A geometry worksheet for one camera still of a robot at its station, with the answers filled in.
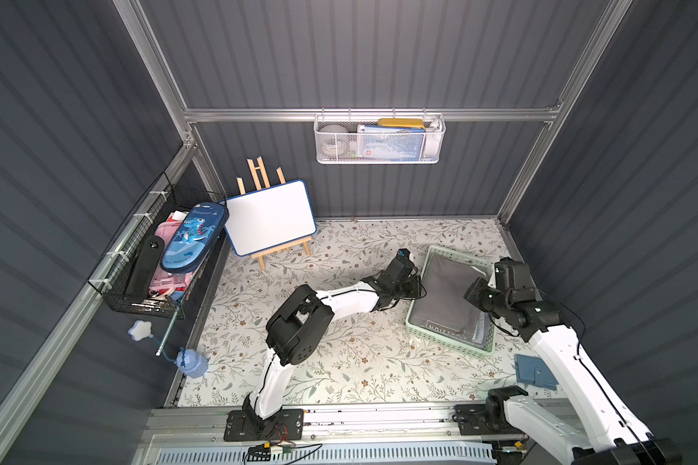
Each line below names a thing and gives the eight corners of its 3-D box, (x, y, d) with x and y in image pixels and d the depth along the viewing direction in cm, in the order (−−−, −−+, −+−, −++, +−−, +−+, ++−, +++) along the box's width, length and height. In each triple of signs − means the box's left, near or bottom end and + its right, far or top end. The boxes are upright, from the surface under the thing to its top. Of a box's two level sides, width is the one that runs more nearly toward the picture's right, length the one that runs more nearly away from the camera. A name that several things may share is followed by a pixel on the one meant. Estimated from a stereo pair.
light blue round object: (192, 379, 83) (176, 369, 75) (193, 360, 86) (177, 348, 79) (208, 374, 84) (193, 363, 76) (207, 355, 87) (193, 343, 80)
